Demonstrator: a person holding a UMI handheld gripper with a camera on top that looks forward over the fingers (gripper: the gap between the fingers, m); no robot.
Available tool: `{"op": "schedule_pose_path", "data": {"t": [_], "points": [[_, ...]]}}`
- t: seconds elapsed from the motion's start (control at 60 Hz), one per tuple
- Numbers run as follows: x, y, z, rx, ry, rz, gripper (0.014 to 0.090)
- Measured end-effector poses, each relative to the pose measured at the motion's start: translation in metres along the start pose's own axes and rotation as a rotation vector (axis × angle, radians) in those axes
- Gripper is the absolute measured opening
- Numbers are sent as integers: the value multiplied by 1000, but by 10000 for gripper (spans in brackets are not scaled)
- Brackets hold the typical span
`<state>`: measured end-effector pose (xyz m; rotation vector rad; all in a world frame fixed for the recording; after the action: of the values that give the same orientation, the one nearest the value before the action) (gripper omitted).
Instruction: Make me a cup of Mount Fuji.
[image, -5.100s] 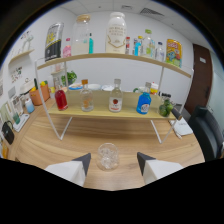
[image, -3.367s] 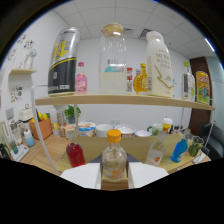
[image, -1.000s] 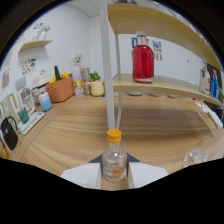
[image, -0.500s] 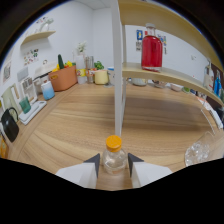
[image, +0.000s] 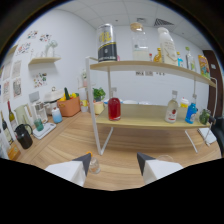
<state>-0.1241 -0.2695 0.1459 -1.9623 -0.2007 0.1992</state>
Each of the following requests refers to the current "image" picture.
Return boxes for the small bottle with orange cap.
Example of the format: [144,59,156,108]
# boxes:
[85,151,102,175]

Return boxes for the blue liquid bottle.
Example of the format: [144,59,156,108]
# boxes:
[184,94,198,125]

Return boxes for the white milk bottle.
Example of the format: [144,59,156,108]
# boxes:
[157,26,179,67]

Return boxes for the clear jar with wooden lid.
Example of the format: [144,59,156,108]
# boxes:
[129,22,150,62]

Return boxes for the green cup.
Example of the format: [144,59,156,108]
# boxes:
[34,118,45,132]

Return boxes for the yellow cup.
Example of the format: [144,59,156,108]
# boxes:
[94,101,105,115]

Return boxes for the white kitchen scale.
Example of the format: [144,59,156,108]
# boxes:
[32,122,57,140]

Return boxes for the white-framed wooden two-tier rack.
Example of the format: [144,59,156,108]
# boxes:
[84,55,218,156]

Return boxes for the white notebook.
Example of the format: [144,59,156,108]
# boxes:
[197,127,218,147]

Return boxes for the clear bottle with red label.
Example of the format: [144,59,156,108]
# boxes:
[164,90,180,124]

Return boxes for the orange pot with utensils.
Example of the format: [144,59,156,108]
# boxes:
[56,87,82,118]

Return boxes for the black armchair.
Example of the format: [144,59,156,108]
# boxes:
[209,115,224,158]

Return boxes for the red liquid bottle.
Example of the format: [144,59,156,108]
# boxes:
[107,97,122,122]

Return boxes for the dark wine bottle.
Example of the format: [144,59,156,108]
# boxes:
[0,111,14,145]
[7,100,18,131]

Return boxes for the white lidded pot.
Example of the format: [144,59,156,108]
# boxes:
[43,87,65,114]

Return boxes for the green potted plant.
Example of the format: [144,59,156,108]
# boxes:
[92,87,107,103]

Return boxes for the brown door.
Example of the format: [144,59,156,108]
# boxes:
[202,49,224,118]

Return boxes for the slim blue bottle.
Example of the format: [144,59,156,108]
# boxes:
[176,51,184,68]

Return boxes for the clear bottle with green cap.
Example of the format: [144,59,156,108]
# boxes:
[185,46,196,72]

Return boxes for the round golden bottle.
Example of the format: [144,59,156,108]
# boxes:
[153,47,163,63]

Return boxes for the white vase ornament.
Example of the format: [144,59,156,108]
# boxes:
[44,39,58,58]

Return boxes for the black and yellow can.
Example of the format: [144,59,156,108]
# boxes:
[97,23,118,63]

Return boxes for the ceiling air vent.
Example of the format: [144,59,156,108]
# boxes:
[153,18,175,28]

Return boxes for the colourful sticker wall picture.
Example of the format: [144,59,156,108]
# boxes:
[33,72,48,89]

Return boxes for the wooden wall shelf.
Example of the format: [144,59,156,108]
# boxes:
[28,56,62,65]

